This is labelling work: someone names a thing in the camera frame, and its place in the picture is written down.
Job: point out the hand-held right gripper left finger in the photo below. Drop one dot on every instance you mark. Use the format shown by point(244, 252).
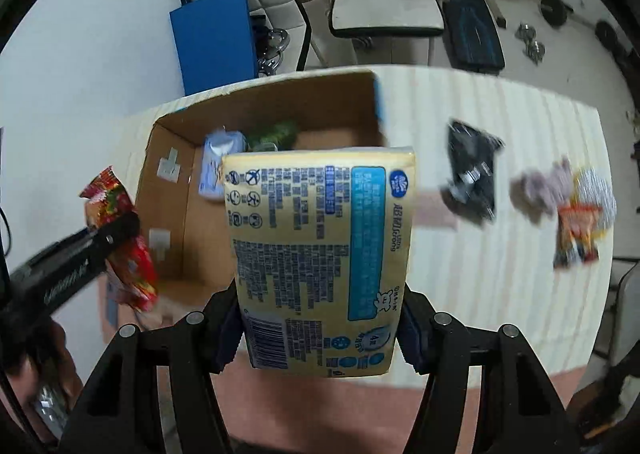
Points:
point(231, 331)

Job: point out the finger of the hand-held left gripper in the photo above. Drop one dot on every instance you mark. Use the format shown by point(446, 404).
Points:
point(117, 230)

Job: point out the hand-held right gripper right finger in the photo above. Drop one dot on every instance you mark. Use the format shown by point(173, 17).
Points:
point(406, 329)

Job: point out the red snack packet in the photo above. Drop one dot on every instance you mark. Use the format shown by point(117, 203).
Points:
point(122, 234)

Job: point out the yellow tissue pack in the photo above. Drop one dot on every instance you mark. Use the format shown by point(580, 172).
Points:
point(320, 254)

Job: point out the cardboard box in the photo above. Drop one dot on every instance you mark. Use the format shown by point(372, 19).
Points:
point(280, 134)

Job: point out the person's left hand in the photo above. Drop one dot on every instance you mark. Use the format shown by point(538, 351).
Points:
point(40, 359)

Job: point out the light blue wipes pack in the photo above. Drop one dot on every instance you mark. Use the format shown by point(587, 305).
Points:
point(220, 162)

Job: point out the black packet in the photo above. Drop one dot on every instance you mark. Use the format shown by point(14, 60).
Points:
point(472, 172)

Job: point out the green snack packet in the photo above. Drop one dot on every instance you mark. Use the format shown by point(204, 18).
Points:
point(272, 134)

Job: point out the grey purple cloth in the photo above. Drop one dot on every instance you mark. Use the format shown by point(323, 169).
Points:
point(542, 186)

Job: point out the orange silver snack packet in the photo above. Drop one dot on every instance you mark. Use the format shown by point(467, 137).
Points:
point(582, 219)

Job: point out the blue board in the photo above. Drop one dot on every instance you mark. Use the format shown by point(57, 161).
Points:
point(212, 39)

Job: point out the black weight bench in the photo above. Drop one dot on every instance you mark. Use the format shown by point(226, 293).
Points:
point(472, 24)

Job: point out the beige cushioned chair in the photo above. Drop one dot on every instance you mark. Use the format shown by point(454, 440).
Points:
point(380, 4)

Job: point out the black dumbbell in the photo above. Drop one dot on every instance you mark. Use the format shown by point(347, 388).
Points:
point(555, 9)

